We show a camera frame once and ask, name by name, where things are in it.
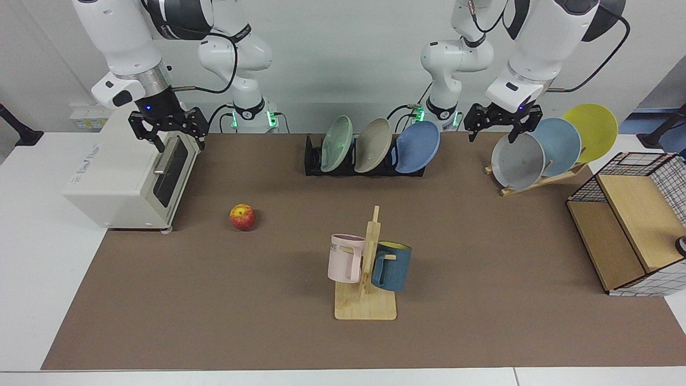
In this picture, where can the pale green plate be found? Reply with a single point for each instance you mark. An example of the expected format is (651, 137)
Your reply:
(336, 145)

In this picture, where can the grey plate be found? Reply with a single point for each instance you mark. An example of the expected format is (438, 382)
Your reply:
(517, 163)

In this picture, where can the beige plate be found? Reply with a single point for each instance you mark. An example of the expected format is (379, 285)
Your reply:
(372, 145)

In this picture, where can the small black round object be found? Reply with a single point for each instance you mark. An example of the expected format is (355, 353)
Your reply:
(681, 246)

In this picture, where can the black stand foot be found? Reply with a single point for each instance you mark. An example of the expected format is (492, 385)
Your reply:
(651, 140)
(24, 136)

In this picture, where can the red yellow apple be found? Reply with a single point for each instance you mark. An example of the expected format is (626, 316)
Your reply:
(242, 217)

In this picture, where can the pink mug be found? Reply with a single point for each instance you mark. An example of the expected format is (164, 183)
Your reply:
(340, 260)

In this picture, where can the yellow plate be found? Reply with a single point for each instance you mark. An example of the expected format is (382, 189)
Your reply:
(592, 128)

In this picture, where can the black dish rack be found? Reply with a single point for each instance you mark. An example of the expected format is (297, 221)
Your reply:
(313, 161)

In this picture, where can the dark blue mug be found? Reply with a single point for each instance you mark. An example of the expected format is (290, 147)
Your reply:
(396, 268)

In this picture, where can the wooden plate stand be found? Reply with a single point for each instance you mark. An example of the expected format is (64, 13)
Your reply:
(528, 187)

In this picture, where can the wooden cup stand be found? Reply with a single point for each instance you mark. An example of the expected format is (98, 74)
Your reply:
(364, 308)

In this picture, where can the brown table cloth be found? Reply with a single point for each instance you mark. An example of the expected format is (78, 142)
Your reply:
(214, 295)

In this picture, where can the pale toaster oven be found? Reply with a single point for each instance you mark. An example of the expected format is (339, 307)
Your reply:
(107, 177)

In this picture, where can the light blue plate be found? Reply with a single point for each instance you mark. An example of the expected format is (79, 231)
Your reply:
(560, 142)

